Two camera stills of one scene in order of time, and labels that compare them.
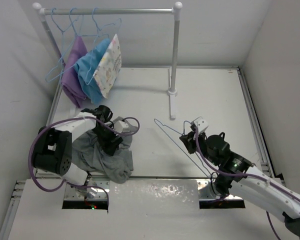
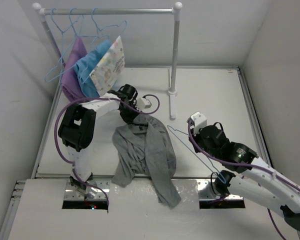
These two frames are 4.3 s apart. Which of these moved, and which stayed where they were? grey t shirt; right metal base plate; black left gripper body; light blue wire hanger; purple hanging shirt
Moved: light blue wire hanger; grey t shirt; black left gripper body
Stayed: right metal base plate; purple hanging shirt
